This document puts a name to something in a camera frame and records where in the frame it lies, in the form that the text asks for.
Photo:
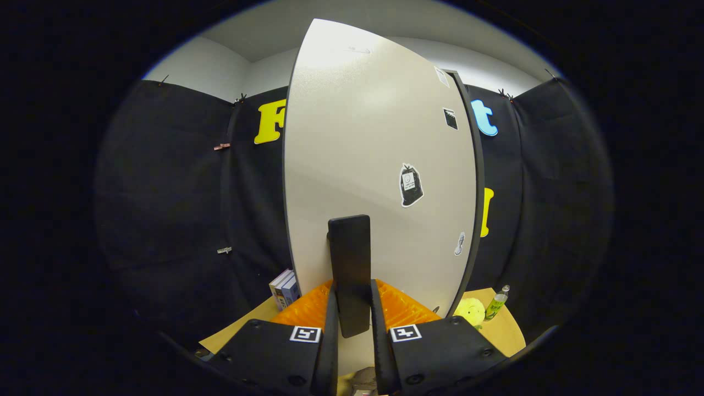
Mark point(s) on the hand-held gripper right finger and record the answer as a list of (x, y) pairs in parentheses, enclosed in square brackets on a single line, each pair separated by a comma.
[(378, 352)]

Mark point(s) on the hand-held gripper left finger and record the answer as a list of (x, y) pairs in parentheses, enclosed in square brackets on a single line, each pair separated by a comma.
[(331, 357)]

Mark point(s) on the brown fuzzy shoe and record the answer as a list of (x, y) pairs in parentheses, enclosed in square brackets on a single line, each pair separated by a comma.
[(364, 379)]

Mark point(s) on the dark grey shoe cabinet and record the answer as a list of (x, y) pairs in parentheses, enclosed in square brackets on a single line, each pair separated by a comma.
[(479, 165)]

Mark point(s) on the beige shoe cabinet door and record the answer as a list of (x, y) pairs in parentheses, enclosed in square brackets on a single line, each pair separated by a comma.
[(352, 137)]

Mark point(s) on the white spine book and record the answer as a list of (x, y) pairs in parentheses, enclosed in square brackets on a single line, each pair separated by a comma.
[(278, 291)]

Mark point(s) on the yellow plush toy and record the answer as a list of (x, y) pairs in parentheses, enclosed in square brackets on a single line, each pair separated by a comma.
[(470, 311)]

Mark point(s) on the green plastic bottle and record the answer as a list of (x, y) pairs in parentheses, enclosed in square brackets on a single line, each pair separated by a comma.
[(496, 304)]

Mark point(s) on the white clothes peg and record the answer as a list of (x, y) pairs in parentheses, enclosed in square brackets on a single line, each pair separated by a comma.
[(224, 250)]

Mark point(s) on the black backdrop cloth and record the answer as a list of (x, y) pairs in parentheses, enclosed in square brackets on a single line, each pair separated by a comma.
[(165, 192)]

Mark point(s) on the black binder clip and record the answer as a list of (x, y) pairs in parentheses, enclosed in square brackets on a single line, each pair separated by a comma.
[(550, 73), (505, 94), (240, 99), (164, 81)]

